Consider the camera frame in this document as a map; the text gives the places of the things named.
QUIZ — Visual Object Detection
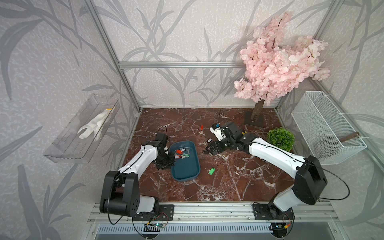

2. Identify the teal plastic storage box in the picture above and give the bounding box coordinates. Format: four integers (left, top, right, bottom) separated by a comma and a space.
169, 141, 201, 182

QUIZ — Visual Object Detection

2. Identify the green key tag with key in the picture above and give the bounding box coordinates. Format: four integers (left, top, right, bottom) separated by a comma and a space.
208, 168, 216, 175

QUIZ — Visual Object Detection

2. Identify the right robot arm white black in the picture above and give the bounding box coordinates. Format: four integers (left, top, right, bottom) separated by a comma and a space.
206, 122, 328, 220

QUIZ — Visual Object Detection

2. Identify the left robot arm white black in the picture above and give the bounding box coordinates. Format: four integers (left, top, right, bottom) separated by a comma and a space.
100, 133, 175, 217

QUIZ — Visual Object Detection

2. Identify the green artificial plant ball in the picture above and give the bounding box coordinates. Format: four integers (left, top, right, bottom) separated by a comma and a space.
267, 127, 296, 152

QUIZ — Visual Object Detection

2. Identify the white glove on shelf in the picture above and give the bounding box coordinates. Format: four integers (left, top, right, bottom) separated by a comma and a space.
78, 109, 112, 142

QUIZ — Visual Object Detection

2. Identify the pink blossom artificial tree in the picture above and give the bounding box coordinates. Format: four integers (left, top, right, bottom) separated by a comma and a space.
233, 11, 331, 129

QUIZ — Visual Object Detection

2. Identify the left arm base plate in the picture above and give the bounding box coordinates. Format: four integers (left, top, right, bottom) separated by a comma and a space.
133, 204, 175, 222

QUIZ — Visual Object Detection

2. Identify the left circuit board with wires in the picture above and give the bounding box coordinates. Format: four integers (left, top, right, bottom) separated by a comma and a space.
144, 223, 168, 233

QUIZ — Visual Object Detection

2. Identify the circuit board with wires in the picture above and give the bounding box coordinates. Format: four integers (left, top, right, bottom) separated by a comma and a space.
269, 223, 294, 239
144, 223, 168, 233

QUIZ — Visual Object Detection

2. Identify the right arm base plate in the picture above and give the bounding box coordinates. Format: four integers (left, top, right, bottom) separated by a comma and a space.
252, 202, 295, 221

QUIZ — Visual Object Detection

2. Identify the clear acrylic wall shelf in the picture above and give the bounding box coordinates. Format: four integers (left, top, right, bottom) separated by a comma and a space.
44, 94, 121, 164

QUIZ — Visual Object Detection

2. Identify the aluminium front rail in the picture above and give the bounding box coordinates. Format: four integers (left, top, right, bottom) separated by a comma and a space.
86, 202, 340, 224

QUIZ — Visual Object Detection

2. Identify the white wire mesh basket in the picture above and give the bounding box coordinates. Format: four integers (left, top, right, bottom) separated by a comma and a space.
292, 91, 367, 165

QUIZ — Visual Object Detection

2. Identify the right circuit board with wires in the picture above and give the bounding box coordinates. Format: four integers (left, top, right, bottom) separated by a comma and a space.
269, 223, 294, 239

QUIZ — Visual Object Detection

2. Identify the brush with wooden handle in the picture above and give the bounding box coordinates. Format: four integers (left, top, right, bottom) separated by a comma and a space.
313, 131, 360, 157

